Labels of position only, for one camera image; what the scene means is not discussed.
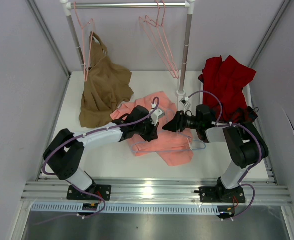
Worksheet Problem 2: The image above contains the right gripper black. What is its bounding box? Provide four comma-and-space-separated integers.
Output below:
162, 110, 200, 133

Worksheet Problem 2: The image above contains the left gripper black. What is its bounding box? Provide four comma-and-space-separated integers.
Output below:
134, 117, 158, 142

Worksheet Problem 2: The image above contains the pink skirt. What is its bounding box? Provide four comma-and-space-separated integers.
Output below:
110, 91, 193, 167

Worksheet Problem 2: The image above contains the blue wire hanger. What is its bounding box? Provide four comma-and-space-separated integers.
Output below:
130, 108, 206, 154

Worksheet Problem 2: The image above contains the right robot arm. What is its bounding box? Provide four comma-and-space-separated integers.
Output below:
163, 104, 269, 203

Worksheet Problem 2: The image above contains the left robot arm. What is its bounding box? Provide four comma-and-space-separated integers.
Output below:
43, 104, 164, 200

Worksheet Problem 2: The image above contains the pink hanger far left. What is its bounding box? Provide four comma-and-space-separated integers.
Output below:
73, 2, 95, 82

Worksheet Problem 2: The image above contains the pink hanger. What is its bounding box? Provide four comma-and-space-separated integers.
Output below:
138, 14, 178, 79
144, 0, 180, 79
73, 2, 95, 82

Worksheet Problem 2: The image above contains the pink hanger right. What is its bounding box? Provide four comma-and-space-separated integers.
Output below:
144, 0, 180, 79

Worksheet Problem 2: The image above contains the pink hanger middle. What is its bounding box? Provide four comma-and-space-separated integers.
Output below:
138, 14, 178, 79

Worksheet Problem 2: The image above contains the white laundry basket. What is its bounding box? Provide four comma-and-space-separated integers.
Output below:
198, 76, 253, 107

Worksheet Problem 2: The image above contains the tan brown garment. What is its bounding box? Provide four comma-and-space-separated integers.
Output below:
79, 32, 134, 129

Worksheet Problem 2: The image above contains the red garment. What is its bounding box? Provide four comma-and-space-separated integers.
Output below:
200, 56, 257, 124

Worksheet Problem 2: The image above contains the metal clothes rack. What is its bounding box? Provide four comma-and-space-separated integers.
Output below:
60, 0, 195, 98

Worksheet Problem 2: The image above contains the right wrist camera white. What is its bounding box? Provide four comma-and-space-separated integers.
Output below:
178, 97, 190, 113

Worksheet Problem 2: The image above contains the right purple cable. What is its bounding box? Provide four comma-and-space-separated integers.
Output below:
185, 90, 263, 222

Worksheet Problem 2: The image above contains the purple cable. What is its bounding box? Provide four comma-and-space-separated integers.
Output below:
42, 97, 160, 221
185, 90, 263, 222

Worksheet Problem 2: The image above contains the left black mount plate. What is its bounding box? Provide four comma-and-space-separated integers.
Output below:
66, 184, 111, 201

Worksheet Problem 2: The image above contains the black mount plate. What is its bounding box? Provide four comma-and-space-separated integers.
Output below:
194, 186, 246, 204
66, 184, 111, 201

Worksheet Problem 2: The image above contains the right black mount plate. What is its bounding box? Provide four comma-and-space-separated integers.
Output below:
194, 186, 246, 204

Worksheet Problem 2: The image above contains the white slotted cable duct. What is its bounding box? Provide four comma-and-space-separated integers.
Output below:
31, 202, 219, 216

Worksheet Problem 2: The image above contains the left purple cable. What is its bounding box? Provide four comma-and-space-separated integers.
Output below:
42, 97, 160, 221

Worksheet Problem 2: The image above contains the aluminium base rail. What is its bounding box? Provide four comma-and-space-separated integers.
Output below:
21, 178, 293, 206

